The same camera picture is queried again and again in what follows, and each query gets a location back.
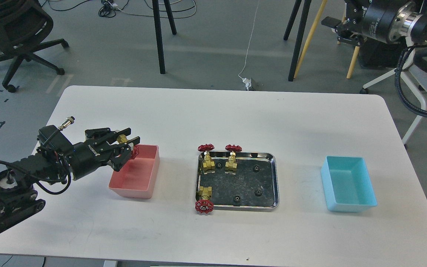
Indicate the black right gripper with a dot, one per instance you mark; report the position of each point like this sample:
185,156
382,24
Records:
385,21

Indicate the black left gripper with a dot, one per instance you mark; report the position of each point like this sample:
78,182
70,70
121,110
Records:
86,157

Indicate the brass valve red handle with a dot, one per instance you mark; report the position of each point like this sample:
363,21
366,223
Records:
132,144

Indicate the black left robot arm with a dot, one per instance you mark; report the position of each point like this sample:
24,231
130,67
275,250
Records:
56,163

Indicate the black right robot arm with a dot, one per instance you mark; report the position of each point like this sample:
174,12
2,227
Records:
356,9

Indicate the pink plastic box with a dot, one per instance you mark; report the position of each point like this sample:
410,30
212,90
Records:
137,178

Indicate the brass valve back left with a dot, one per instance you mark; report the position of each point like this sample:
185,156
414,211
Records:
208,164

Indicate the brass valve front left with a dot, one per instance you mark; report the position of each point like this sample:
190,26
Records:
203,204

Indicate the brass valve back right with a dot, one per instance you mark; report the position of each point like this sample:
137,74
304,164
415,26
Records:
231,163

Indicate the blue plastic box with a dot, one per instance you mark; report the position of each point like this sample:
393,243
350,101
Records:
347,184

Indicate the yellow wooden easel leg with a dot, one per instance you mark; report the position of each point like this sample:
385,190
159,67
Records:
309,37

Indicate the black cabinet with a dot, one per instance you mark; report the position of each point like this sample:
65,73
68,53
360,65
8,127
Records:
376,54

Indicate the black tripod right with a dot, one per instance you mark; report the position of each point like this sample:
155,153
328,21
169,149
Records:
299,38

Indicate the white office chair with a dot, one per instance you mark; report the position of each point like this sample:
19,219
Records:
421,78

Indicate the white power adapter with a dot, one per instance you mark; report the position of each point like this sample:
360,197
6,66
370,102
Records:
250,84

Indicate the shiny metal tray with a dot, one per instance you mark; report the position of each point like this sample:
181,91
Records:
243,183

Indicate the black office chair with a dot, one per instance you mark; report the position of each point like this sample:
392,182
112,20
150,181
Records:
24,25

